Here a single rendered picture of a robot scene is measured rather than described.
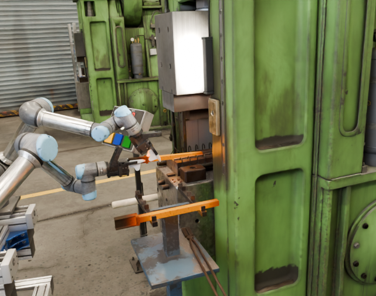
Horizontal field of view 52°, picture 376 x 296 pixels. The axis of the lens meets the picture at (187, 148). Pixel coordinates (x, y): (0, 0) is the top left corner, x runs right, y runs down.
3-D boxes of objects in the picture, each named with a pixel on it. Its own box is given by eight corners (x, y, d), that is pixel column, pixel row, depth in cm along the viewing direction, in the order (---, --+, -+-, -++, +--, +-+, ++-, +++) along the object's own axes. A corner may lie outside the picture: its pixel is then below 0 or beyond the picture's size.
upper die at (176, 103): (174, 112, 202) (173, 94, 199) (162, 106, 220) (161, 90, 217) (245, 104, 216) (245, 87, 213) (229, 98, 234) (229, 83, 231)
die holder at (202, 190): (180, 263, 209) (176, 187, 197) (160, 232, 244) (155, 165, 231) (270, 241, 228) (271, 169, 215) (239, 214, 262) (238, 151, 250)
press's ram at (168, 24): (182, 97, 187) (178, 10, 176) (159, 88, 222) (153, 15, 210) (257, 89, 201) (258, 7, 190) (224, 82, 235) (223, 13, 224)
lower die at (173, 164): (178, 176, 212) (176, 161, 209) (166, 165, 230) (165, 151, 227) (245, 164, 226) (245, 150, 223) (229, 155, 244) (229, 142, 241)
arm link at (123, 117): (113, 110, 203) (126, 102, 201) (125, 126, 208) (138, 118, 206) (111, 115, 196) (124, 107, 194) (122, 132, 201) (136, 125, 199)
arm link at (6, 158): (-20, 174, 212) (27, 96, 196) (-4, 165, 226) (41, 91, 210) (-1, 187, 213) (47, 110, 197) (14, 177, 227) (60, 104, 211)
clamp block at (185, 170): (185, 183, 201) (185, 171, 199) (180, 178, 209) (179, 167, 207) (206, 179, 205) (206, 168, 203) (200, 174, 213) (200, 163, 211)
